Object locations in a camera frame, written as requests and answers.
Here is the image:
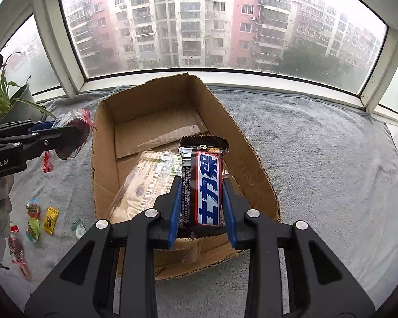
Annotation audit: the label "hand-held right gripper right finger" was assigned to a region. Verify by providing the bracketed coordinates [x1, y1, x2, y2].
[222, 179, 375, 318]

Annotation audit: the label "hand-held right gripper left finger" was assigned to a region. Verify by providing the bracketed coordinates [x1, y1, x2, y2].
[25, 175, 183, 318]

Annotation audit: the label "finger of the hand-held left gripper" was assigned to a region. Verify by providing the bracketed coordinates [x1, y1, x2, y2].
[0, 120, 56, 134]
[0, 125, 93, 160]

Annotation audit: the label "pink small snack packet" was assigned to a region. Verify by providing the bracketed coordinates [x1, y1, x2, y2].
[51, 109, 95, 160]

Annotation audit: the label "brown chocolate bar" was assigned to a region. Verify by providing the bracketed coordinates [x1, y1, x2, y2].
[177, 135, 229, 241]

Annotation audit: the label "brown egg snack packet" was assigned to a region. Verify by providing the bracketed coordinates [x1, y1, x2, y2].
[26, 198, 41, 219]

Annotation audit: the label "yellow candy packet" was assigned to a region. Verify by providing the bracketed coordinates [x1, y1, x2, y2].
[42, 206, 59, 236]

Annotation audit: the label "cardboard box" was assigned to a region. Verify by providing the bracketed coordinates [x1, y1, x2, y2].
[91, 72, 282, 280]

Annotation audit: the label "small red candy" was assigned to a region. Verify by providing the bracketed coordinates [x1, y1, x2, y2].
[42, 151, 55, 174]

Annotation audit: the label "grey-green plant pot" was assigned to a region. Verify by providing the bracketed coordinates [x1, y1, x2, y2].
[0, 84, 43, 123]

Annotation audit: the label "clear cracker packet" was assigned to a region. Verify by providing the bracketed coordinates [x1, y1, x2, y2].
[109, 150, 183, 222]

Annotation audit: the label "green spider plant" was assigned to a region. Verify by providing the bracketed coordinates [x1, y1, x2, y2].
[0, 53, 57, 126]

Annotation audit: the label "green egg packet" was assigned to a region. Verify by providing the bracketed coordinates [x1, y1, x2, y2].
[26, 218, 41, 243]

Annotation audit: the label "red wrapped candies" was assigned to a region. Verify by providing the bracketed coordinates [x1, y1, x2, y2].
[7, 222, 32, 280]

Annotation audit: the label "small green white candy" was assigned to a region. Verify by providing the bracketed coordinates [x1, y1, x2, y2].
[71, 218, 87, 240]

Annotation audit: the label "grey towel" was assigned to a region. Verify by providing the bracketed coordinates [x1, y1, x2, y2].
[0, 84, 398, 318]

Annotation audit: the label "apartment buildings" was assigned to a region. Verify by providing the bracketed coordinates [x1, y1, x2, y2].
[61, 0, 385, 87]

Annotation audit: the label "white window frame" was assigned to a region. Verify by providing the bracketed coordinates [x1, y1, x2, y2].
[0, 0, 398, 120]

